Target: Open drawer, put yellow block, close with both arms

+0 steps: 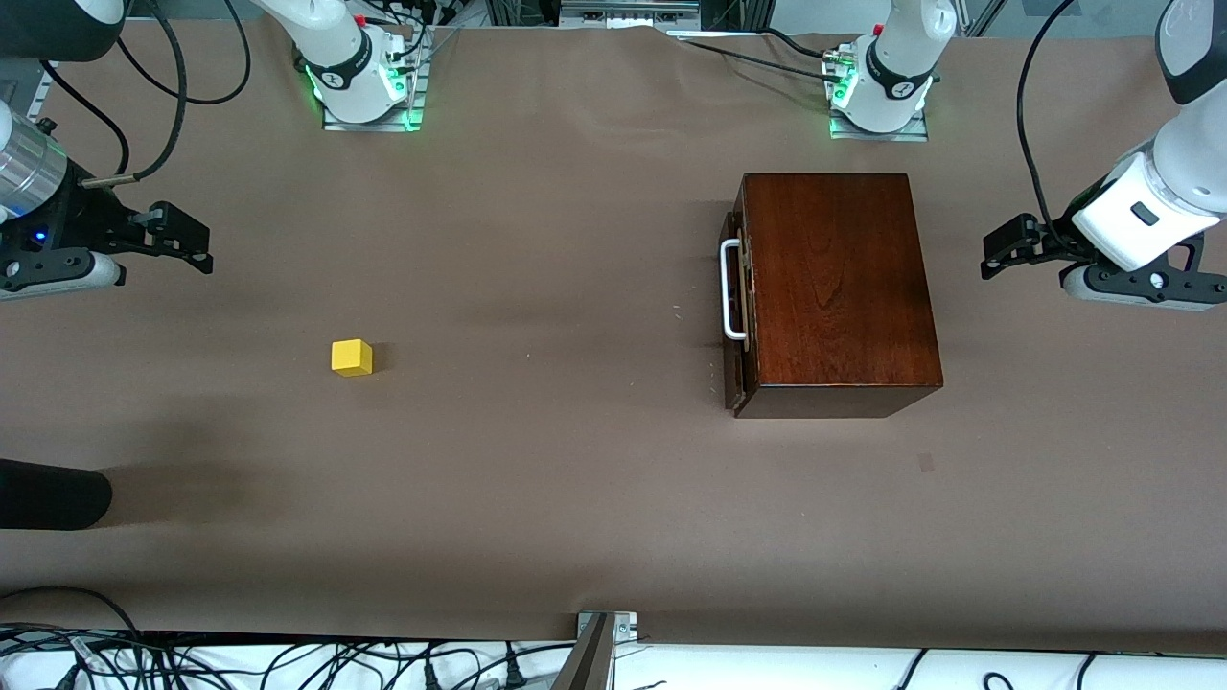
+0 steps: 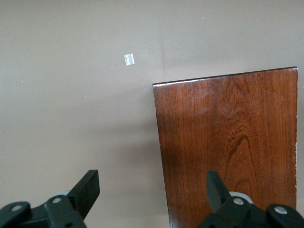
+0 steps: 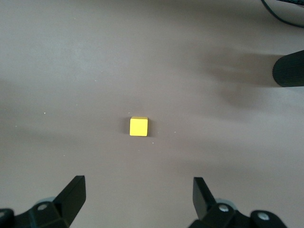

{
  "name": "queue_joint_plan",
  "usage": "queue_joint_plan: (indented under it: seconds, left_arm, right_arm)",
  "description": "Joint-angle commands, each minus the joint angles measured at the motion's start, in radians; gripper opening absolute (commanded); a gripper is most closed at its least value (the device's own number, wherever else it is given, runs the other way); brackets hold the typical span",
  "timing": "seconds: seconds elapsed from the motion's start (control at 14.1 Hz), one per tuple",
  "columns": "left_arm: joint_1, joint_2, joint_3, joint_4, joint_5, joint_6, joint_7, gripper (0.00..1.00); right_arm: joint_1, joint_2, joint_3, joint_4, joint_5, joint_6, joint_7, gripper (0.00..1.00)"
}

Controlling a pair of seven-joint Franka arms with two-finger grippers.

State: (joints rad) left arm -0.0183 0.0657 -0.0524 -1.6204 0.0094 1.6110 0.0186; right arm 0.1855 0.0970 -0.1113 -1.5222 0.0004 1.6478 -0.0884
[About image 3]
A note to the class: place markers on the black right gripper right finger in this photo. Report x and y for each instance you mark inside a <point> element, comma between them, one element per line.
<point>202,202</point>

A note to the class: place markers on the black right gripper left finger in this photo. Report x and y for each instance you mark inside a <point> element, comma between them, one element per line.
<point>71,197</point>

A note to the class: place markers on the yellow cube block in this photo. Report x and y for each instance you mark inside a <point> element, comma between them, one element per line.
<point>138,127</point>

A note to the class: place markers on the black ribbed cylinder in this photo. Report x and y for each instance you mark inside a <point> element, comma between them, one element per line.
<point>289,69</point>

